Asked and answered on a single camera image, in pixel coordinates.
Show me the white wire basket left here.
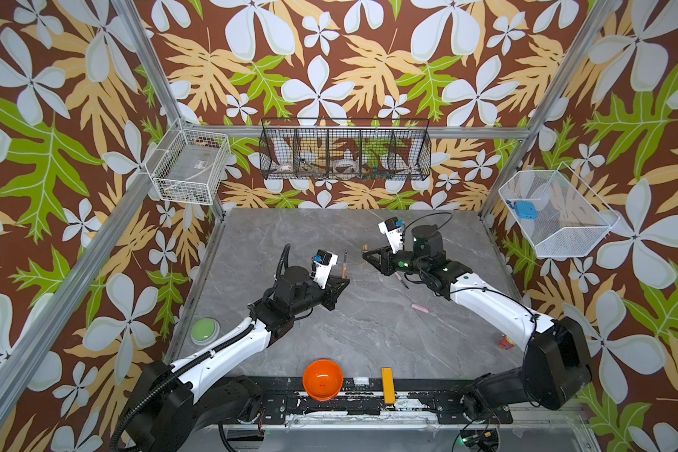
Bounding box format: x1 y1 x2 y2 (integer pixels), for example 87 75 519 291
146 121 232 206

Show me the aluminium left corner post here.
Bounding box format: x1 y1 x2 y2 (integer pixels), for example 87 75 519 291
111 1 225 222

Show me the blue object in basket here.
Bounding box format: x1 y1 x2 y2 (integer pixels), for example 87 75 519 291
512 201 539 220

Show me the yellow block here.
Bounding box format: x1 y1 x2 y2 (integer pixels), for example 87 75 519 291
382 367 397 405

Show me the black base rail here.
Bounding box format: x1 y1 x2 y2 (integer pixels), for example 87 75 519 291
225 374 515 426

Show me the black wire basket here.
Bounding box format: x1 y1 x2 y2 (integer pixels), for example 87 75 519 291
258 117 432 181

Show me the aluminium corner frame post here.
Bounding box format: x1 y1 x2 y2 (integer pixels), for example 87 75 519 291
478 0 623 218

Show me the white wire basket right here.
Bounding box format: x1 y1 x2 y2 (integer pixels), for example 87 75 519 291
499 164 621 260

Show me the green push button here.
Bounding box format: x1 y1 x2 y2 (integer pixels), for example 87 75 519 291
190 318 220 347

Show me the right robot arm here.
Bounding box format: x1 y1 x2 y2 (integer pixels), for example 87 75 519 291
363 218 592 421

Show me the white wire basket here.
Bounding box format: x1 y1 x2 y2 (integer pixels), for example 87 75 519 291
499 164 621 260
146 121 232 206

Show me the brown pen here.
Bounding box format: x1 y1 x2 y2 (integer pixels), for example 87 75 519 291
342 250 348 279

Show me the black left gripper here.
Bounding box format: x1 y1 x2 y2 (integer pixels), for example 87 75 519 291
290 274 350 319

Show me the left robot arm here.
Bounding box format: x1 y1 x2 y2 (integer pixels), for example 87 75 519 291
108 247 350 451

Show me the orange bowl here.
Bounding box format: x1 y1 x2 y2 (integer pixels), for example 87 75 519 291
301 359 344 402

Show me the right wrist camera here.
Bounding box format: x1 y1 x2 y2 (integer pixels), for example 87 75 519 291
379 217 404 253

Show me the small red yellow toy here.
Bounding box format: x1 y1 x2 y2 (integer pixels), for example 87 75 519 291
498 334 516 350

